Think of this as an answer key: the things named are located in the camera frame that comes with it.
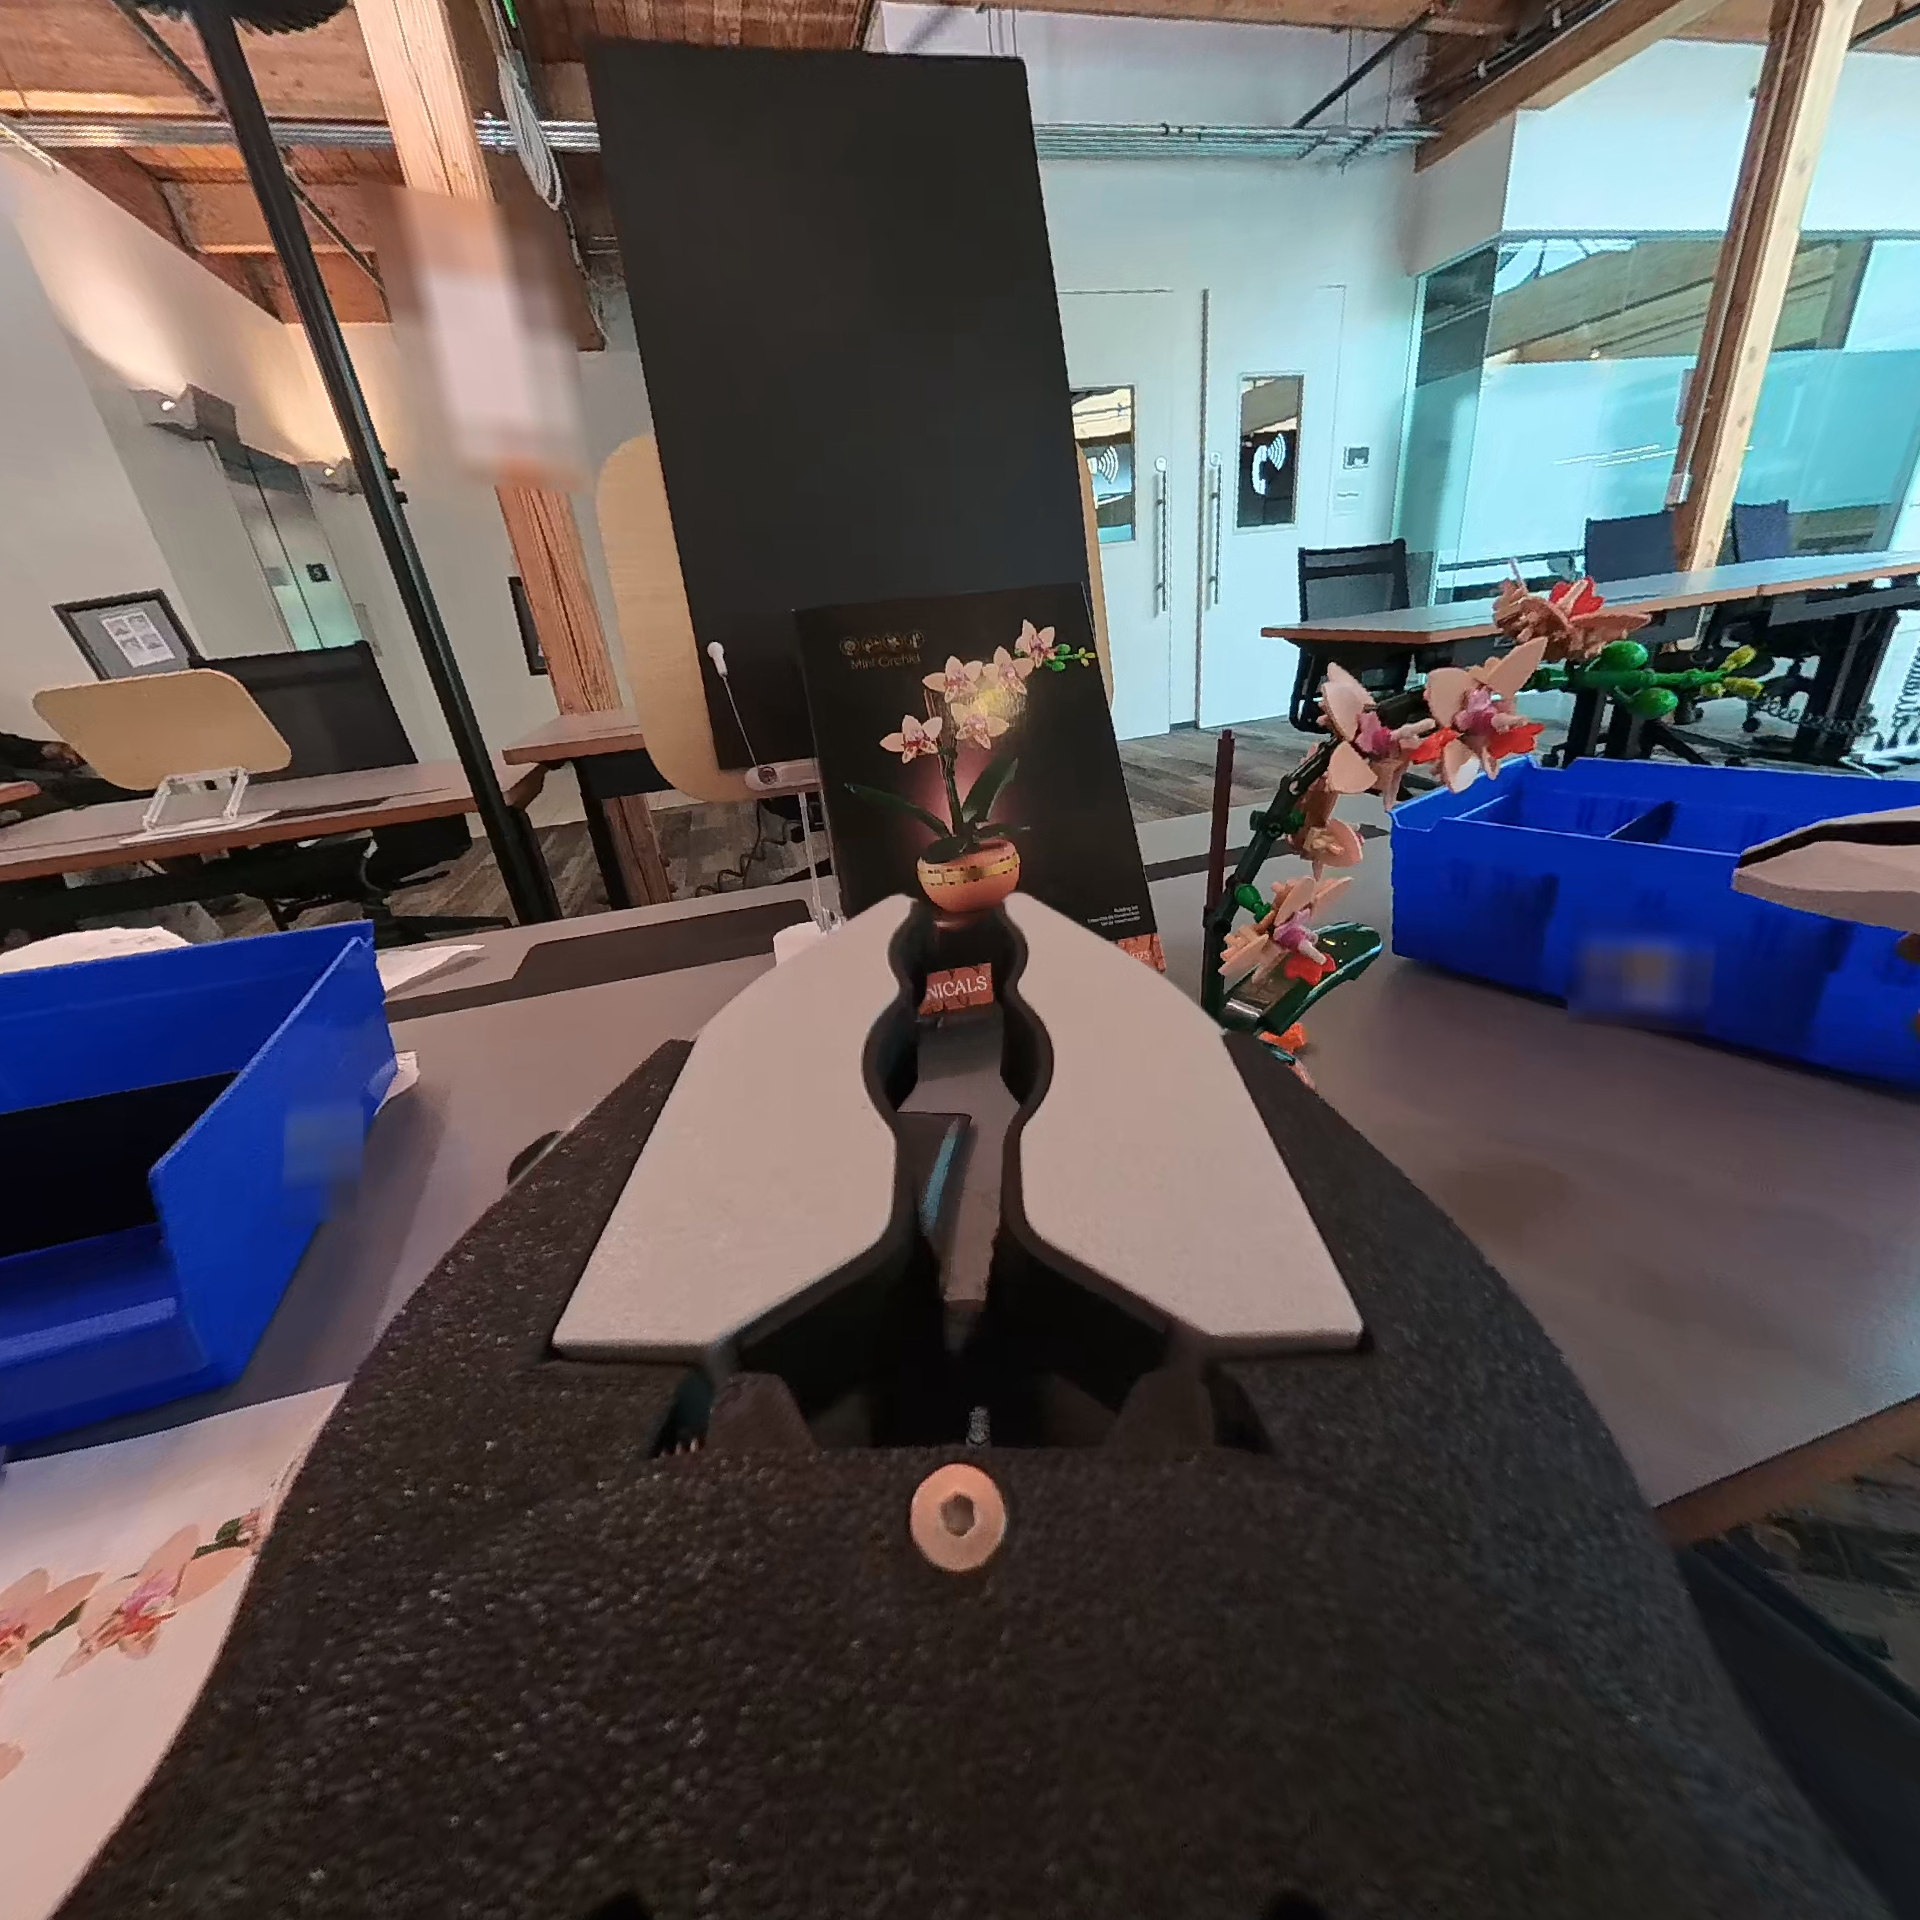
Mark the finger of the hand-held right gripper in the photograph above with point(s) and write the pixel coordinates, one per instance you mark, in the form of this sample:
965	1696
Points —
1847	870

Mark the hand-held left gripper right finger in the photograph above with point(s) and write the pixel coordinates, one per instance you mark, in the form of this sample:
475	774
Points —
1187	1170

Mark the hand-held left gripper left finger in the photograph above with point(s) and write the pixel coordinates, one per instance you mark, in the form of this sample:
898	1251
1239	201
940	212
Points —
718	1170

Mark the toy brick orchid stem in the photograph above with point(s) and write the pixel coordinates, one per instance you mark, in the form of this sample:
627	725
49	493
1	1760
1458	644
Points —
1478	719

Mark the black desk mat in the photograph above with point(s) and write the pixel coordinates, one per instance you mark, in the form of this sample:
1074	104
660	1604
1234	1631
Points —
598	948

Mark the grey desk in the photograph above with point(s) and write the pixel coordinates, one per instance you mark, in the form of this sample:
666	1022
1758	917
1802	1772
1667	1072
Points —
1499	1198

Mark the long background desk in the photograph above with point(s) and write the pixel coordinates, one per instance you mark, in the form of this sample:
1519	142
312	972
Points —
1499	613

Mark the wooden background desk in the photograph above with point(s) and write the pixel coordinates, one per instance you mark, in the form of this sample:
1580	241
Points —
300	807

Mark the green toy brick leaves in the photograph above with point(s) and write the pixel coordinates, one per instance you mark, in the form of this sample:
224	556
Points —
1319	968

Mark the blue bin with compartments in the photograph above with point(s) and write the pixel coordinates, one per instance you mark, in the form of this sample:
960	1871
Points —
1529	899

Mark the black office chair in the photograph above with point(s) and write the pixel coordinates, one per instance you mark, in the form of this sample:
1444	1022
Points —
1626	544
1350	579

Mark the dark orchid instruction booklet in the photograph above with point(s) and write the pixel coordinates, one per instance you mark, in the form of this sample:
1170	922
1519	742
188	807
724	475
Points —
960	780

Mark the blue plastic bin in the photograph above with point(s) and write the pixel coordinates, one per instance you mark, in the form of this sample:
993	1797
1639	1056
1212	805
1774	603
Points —
255	1125

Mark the rounded pale wooden panel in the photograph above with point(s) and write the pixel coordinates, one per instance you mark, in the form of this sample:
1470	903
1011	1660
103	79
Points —
644	630

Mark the white door with window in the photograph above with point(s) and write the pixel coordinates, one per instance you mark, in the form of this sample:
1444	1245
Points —
1124	598
1271	598

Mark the white crumpled paper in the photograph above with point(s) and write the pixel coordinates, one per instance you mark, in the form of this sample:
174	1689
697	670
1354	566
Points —
88	952

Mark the wooden board on stand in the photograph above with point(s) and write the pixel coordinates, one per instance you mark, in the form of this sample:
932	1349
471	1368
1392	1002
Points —
157	728

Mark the black metal pole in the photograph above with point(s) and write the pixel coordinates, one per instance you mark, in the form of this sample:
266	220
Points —
377	493

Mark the black upright panel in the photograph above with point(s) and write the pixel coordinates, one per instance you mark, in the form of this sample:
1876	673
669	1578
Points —
840	375

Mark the orchid printed paper sheet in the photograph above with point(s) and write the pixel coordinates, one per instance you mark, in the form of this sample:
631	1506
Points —
120	1725

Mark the wooden post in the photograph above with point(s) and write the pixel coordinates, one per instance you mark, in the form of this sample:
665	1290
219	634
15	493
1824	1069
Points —
1747	300
565	615

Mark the framed wall picture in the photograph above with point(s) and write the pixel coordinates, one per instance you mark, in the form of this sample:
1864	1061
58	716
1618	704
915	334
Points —
123	634

